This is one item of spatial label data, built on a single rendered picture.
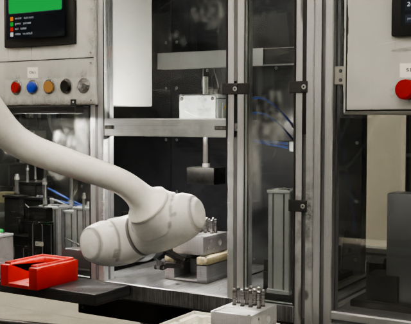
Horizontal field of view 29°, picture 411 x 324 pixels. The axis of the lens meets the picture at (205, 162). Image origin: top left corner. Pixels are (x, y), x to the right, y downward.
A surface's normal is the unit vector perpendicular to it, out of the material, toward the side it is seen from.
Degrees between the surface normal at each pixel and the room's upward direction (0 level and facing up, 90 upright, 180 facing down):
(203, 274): 90
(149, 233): 122
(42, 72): 90
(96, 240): 80
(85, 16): 90
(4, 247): 90
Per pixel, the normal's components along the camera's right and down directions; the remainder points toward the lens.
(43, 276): 0.85, 0.03
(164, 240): -0.15, 0.62
